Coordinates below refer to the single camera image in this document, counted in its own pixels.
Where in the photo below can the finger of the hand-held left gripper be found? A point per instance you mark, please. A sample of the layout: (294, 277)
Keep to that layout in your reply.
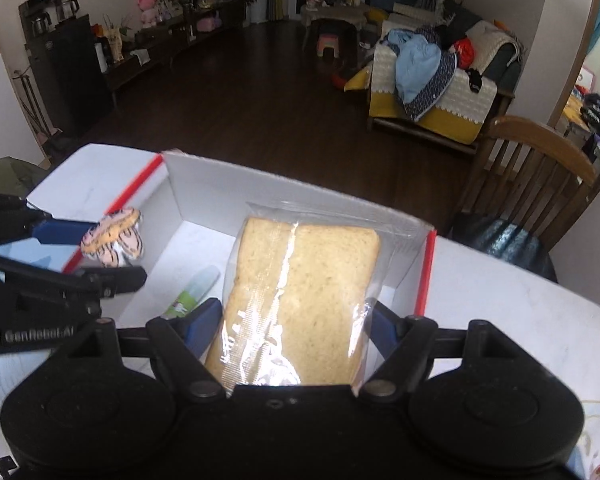
(115, 280)
(60, 232)

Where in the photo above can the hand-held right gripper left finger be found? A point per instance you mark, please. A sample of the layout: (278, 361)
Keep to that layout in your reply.
(205, 325)

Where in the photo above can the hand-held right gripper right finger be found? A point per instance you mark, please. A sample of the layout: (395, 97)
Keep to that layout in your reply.
(384, 329)

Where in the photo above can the bagged sliced bread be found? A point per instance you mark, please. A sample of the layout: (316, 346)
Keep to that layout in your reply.
(300, 285)

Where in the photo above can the red cardboard box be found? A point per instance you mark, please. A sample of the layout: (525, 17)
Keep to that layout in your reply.
(205, 185)

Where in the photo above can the green white tube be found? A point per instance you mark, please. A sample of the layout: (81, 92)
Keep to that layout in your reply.
(190, 292)

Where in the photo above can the olive green bag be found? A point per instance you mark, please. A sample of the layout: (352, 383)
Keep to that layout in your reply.
(7, 177)

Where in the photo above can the black folded rack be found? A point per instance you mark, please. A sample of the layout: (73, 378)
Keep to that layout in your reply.
(32, 105)

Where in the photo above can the black seat cushion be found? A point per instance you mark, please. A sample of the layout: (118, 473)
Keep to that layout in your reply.
(505, 245)

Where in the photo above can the black tea bar machine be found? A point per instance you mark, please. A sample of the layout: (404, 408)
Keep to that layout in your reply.
(70, 75)

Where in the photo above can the yellow paper bag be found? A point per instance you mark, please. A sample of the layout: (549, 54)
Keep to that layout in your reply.
(114, 45)

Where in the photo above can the wooden chair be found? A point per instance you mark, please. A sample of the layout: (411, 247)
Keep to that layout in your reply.
(530, 170)

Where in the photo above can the dark low tv cabinet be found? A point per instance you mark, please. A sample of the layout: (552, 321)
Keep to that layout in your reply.
(180, 42)

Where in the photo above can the yellow white sofa blanket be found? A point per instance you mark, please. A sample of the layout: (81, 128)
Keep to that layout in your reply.
(460, 110)

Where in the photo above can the pink plush doll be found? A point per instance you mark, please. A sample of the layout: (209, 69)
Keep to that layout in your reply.
(148, 10)

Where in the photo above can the dark blue dotted garment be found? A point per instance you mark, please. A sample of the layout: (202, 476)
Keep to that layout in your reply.
(442, 85)

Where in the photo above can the pink plush pig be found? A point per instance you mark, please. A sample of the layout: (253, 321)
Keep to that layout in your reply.
(209, 23)

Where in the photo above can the light blue garment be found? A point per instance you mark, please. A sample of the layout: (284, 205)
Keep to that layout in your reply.
(415, 67)

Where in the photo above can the small black cloth item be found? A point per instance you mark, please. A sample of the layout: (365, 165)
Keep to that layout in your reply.
(475, 81)

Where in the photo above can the red cloth item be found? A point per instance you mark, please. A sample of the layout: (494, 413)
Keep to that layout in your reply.
(464, 52)

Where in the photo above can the pink plastic stool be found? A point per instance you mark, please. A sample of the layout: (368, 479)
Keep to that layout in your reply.
(328, 44)

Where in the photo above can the dark sofa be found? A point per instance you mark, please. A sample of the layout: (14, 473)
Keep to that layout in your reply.
(505, 60)

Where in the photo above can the pile of clothes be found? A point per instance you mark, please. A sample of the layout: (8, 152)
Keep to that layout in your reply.
(592, 115)

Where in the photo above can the cream knitted blanket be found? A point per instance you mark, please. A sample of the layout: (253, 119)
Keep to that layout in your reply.
(497, 42)

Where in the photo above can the small low table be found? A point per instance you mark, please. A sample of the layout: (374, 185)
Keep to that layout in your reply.
(332, 12)

